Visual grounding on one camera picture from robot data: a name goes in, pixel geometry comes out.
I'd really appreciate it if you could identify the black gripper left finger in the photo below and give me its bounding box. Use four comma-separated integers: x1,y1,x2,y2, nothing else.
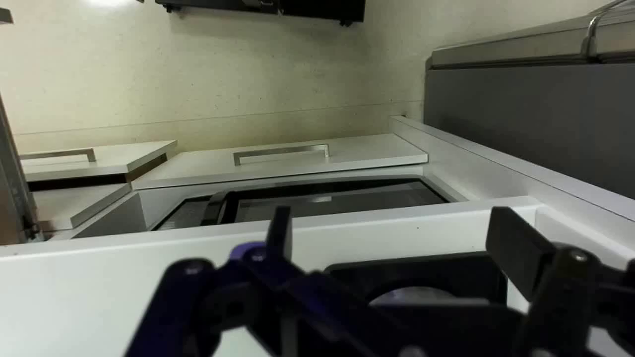
124,204,424,357

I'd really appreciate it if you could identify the steel bar drawer handle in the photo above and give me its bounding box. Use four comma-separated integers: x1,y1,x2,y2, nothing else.
19,146,98,164
231,142,330,166

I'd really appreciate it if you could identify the white drawer front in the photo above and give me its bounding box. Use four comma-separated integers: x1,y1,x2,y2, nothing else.
17,136,178,186
130,132,430,192

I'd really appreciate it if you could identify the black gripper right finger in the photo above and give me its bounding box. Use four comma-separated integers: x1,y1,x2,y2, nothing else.
483,204,635,357

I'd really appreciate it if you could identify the steel refrigerator handle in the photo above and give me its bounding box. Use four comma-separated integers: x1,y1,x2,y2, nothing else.
578,0,635,61

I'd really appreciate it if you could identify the built-in black microwave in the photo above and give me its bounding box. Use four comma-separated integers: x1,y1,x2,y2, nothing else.
70,176,457,239

